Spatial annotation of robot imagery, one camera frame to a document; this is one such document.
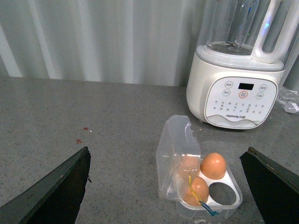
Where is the white Joyoung blender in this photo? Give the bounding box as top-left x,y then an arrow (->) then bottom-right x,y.
186,0 -> 299,129

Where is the clear plastic bag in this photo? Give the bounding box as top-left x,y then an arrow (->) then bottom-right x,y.
276,85 -> 299,115

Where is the clear plastic egg box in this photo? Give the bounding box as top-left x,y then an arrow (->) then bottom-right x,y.
156,115 -> 242,219

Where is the dark left robot panel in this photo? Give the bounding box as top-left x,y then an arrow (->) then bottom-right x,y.
0,147 -> 91,224

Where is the brown egg back right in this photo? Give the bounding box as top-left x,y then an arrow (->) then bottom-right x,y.
200,153 -> 227,180

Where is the dark right robot panel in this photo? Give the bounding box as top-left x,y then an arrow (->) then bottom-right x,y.
240,147 -> 299,224

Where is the white power cable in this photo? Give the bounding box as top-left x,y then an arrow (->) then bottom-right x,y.
278,100 -> 299,114

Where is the brown egg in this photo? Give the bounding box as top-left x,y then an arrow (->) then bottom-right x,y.
177,155 -> 200,179
200,153 -> 227,180
183,176 -> 209,206

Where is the yellow and blue string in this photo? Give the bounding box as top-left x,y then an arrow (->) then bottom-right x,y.
188,175 -> 219,217

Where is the brown egg back left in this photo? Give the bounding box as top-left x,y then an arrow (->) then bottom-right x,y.
177,155 -> 200,179

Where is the dark robot panel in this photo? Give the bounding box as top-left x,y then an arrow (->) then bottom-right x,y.
240,147 -> 299,224
0,147 -> 91,224

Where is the brown egg front left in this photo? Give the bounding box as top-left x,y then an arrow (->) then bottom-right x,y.
183,176 -> 209,206

